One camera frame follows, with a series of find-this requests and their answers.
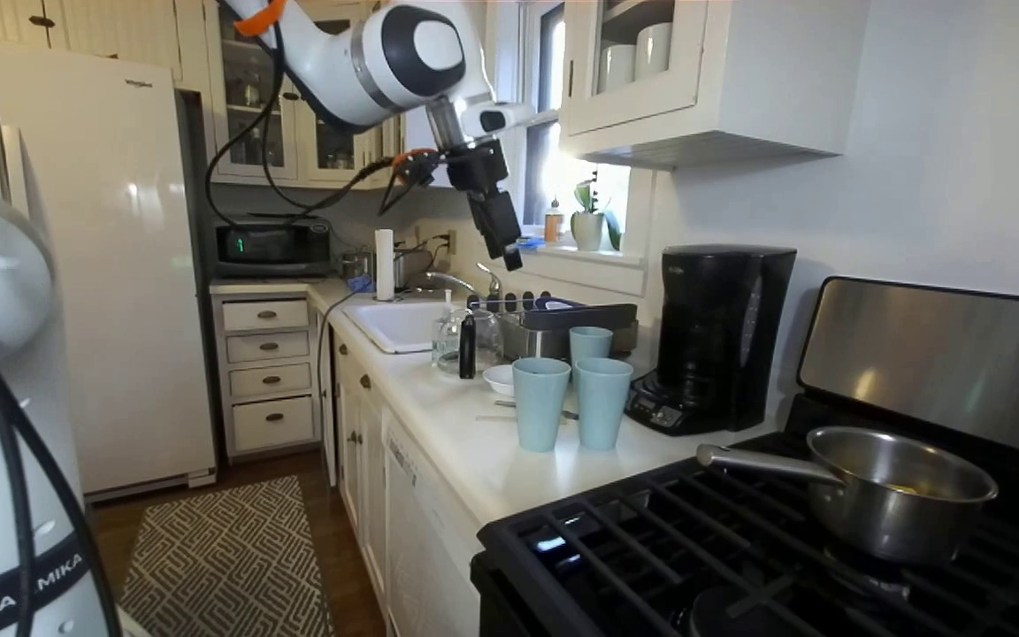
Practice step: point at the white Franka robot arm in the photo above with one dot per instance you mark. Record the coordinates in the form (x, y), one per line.
(353, 59)

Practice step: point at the white mug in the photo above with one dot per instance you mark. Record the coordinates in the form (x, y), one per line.
(653, 46)
(616, 64)

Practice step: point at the white drawer cabinet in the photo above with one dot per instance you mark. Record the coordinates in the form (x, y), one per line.
(267, 375)

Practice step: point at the white wall cabinet with mugs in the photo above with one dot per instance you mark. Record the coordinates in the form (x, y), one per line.
(767, 83)

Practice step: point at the black coffee maker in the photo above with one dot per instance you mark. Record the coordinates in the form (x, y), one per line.
(717, 332)

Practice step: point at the dark dish rack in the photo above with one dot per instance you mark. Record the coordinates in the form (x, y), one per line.
(582, 320)

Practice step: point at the stainless steel saucepan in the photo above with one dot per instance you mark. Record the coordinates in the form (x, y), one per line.
(899, 497)

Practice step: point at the black bottle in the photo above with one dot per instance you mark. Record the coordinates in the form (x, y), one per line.
(468, 347)

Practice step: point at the potted plant in white pot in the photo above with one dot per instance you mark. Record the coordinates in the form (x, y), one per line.
(586, 223)

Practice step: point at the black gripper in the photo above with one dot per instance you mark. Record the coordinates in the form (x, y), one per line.
(480, 167)

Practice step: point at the black dish rack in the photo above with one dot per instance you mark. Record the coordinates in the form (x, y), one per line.
(707, 555)

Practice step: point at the white refrigerator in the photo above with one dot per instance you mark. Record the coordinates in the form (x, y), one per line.
(121, 285)

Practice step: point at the black microwave oven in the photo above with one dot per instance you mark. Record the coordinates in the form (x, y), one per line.
(272, 246)

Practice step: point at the white lower kitchen cabinets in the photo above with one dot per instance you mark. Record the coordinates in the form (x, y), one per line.
(409, 506)

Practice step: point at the white drawer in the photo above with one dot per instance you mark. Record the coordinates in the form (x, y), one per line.
(261, 318)
(268, 379)
(272, 426)
(267, 347)

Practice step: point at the light blue plastic cup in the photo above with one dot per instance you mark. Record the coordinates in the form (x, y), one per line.
(588, 342)
(537, 407)
(603, 407)

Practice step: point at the patterned grey rug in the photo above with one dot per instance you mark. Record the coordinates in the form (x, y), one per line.
(228, 567)

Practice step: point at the orange soap bottle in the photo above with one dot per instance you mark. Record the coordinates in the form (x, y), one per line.
(554, 223)

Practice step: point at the chrome faucet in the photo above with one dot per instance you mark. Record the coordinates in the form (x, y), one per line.
(447, 285)

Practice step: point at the paper towel roll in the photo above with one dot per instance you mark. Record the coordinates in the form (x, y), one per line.
(384, 267)

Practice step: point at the clear glass jar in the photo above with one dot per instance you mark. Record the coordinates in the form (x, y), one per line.
(447, 338)

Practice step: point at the kitchen window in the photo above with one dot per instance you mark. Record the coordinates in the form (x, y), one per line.
(549, 106)

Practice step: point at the white sink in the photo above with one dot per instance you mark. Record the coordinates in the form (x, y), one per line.
(396, 322)

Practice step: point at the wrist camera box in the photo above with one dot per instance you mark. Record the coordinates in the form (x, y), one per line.
(494, 117)

